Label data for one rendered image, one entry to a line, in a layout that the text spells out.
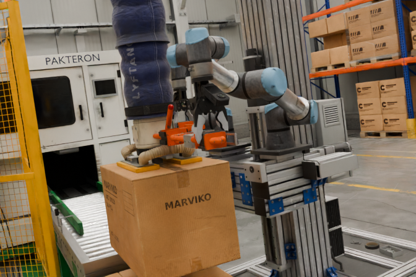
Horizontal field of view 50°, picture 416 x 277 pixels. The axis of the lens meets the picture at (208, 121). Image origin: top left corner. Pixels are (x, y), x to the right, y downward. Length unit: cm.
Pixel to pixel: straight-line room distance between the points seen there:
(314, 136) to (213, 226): 103
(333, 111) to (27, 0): 972
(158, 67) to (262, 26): 81
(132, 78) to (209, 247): 76
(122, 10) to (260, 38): 89
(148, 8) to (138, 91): 35
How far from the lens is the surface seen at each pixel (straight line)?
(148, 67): 187
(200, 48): 140
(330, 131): 263
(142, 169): 179
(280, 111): 219
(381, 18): 996
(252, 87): 180
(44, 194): 304
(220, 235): 181
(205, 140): 136
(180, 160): 185
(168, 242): 173
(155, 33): 190
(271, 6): 250
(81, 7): 1187
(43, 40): 1145
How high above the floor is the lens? 133
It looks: 3 degrees down
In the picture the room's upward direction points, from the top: 8 degrees counter-clockwise
